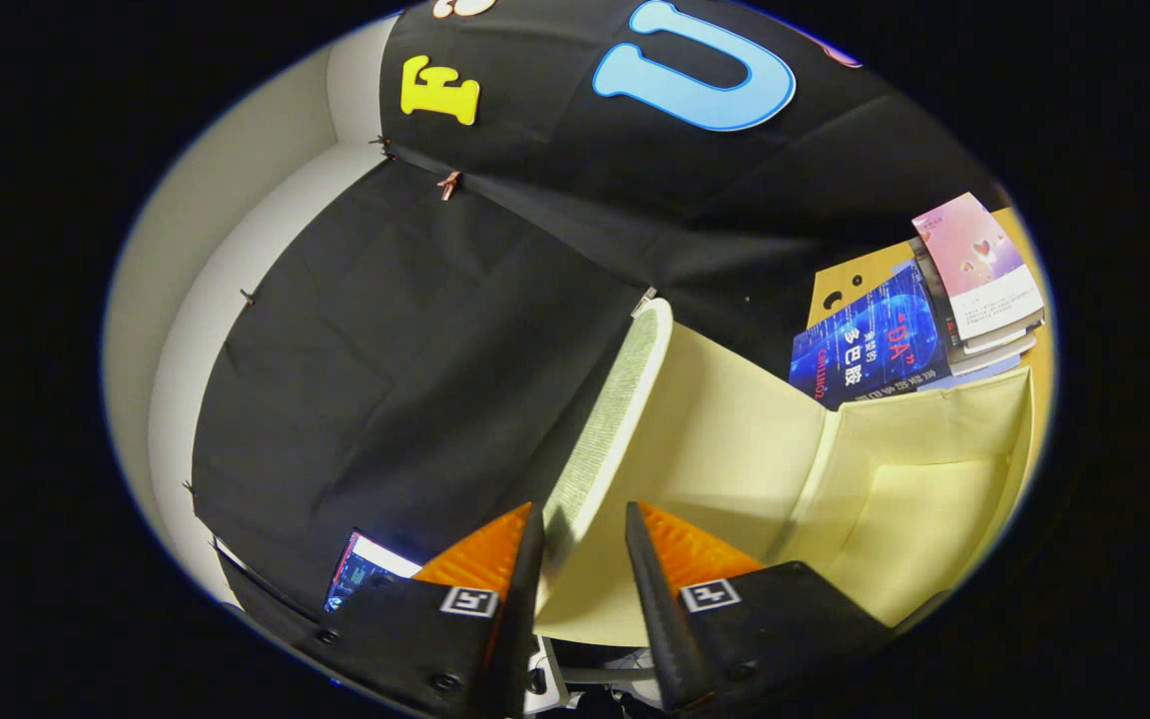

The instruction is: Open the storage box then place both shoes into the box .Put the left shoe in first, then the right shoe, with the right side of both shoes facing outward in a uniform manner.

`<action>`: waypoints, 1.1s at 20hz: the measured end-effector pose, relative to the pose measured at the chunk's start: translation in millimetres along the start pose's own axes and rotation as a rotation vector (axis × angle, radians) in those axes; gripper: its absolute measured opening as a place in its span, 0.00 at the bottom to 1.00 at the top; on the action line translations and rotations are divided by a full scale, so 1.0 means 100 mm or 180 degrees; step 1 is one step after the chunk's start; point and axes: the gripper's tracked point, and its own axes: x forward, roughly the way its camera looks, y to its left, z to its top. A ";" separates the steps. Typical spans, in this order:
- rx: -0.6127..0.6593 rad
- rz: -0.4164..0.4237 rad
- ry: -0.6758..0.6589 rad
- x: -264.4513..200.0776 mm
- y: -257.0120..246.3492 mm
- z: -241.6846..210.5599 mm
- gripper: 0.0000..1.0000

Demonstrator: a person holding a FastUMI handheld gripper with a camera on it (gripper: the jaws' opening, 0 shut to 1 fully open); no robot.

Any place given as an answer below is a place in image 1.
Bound white metal frame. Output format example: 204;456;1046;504
525;637;666;715

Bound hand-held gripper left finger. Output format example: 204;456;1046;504
300;501;546;719

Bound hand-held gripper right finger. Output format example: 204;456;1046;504
625;501;897;715

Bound dark cover book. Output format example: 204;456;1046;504
909;240;965;356

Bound pink cover book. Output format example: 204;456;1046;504
911;193;1047;346

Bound blue cover book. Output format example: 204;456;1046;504
790;262;953;410

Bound cream fabric storage box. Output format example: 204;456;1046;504
533;298;1035;648

